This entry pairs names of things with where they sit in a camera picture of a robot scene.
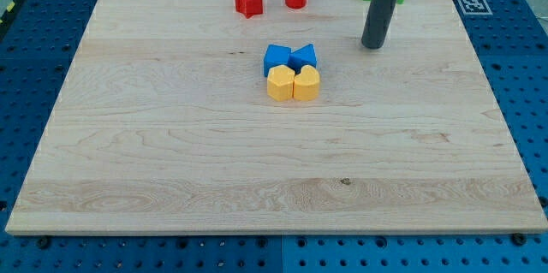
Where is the red star block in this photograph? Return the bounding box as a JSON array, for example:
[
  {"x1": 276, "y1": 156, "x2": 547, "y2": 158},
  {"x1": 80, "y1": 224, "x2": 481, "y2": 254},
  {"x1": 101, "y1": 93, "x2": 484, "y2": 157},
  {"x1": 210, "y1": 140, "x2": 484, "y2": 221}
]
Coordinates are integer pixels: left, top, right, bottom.
[{"x1": 235, "y1": 0, "x2": 264, "y2": 19}]

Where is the wooden board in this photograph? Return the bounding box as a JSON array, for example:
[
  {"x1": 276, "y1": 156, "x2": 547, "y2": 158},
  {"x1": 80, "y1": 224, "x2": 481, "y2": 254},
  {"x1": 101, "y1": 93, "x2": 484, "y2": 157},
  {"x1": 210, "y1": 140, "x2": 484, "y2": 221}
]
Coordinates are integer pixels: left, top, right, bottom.
[{"x1": 6, "y1": 0, "x2": 547, "y2": 235}]

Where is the white fiducial marker tag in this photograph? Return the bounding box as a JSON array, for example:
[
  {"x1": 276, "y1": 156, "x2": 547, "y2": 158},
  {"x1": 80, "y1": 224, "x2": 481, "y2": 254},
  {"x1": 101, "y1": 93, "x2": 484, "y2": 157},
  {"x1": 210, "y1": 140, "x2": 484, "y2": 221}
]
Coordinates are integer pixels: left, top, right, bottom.
[{"x1": 457, "y1": 0, "x2": 492, "y2": 15}]

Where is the yellow hexagon block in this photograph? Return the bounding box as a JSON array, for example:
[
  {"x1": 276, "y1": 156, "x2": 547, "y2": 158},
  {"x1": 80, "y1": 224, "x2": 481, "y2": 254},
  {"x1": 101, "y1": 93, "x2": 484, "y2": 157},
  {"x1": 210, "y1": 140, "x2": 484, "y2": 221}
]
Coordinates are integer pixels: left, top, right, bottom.
[{"x1": 267, "y1": 65, "x2": 295, "y2": 101}]

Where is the yellow heart block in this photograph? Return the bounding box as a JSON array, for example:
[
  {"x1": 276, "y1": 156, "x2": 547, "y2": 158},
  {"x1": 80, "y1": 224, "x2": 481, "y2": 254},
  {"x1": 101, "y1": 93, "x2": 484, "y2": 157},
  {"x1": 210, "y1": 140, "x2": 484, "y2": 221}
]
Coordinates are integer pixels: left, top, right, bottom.
[{"x1": 293, "y1": 65, "x2": 320, "y2": 101}]

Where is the blue cube block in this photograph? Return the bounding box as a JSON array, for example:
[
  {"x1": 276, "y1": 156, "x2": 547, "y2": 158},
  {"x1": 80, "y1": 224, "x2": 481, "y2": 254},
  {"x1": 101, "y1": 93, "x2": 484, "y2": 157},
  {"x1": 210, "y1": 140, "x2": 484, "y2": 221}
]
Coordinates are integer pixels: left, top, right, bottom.
[{"x1": 263, "y1": 45, "x2": 291, "y2": 77}]

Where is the blue triangle block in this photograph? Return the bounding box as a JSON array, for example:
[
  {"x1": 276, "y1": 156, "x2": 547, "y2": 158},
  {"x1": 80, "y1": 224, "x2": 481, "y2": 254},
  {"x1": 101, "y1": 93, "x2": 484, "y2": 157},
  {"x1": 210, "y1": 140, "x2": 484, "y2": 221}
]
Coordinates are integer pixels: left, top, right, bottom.
[{"x1": 288, "y1": 44, "x2": 317, "y2": 74}]

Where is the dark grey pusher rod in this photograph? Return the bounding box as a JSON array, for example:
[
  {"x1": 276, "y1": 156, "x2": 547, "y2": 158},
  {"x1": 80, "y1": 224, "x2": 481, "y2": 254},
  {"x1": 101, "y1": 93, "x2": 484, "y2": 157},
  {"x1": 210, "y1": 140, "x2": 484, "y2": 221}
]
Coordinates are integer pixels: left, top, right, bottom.
[{"x1": 361, "y1": 0, "x2": 397, "y2": 50}]

